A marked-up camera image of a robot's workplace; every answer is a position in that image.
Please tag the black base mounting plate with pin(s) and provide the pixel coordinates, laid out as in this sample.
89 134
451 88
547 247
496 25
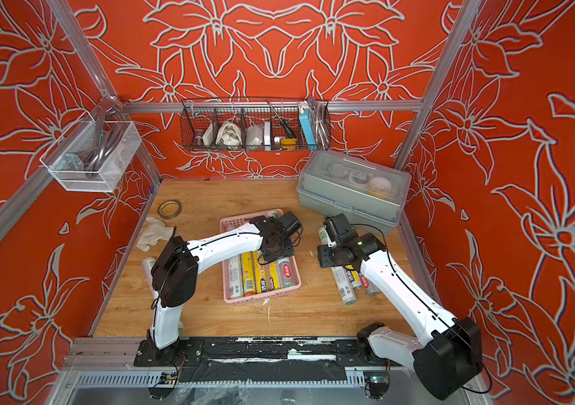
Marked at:
195 351

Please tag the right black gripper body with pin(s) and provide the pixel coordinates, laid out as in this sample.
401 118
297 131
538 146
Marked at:
329 256

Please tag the tape roll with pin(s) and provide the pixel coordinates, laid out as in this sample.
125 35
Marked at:
170 209

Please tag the clear plastic wall bin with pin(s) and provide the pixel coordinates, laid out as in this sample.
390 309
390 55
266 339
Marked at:
92 158

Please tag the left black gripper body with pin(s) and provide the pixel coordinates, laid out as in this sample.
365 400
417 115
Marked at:
285 251

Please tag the yellow wrap roll long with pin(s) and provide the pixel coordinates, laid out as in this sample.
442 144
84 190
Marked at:
248 274

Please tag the black screwdriver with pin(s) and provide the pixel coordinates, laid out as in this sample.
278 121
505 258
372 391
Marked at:
286 128

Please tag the white green 300 wrap roll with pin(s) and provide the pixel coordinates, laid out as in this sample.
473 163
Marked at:
147 265

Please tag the black wire wall basket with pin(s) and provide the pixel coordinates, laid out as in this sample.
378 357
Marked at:
243 126

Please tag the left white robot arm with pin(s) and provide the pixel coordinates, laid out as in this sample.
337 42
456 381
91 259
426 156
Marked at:
175 273

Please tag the crumpled white cloth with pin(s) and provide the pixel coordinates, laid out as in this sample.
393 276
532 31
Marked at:
156 230

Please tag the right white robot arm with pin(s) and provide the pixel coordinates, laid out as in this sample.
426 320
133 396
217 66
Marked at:
446 352

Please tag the pink plastic basket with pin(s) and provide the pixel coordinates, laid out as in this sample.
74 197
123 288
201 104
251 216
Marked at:
264 296

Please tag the grey plastic toolbox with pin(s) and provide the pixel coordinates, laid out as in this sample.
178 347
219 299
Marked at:
370 195

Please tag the blue box in wire basket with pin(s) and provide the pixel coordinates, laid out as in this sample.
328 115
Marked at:
306 118

